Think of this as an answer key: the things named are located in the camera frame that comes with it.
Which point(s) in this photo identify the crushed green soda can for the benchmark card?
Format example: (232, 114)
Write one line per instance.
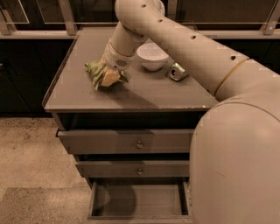
(177, 72)

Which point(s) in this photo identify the open bottom drawer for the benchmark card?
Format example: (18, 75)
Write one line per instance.
(140, 201)

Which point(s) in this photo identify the top drawer with knob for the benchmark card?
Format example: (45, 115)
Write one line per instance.
(108, 141)

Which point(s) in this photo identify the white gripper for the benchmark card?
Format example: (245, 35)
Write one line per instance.
(115, 60)

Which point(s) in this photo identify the green jalapeno chip bag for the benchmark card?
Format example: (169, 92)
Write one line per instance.
(96, 71)

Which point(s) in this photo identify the middle drawer with knob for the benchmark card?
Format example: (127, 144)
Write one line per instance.
(133, 169)

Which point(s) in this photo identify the white bowl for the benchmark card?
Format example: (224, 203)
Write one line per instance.
(152, 57)

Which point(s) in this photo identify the drawer with knob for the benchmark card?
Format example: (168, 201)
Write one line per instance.
(133, 169)
(108, 141)

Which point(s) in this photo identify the dark grey drawer cabinet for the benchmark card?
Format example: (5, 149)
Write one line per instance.
(148, 101)

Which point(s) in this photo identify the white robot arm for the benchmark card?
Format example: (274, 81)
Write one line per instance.
(235, 149)

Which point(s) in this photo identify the metal window rail frame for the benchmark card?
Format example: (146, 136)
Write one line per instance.
(217, 19)

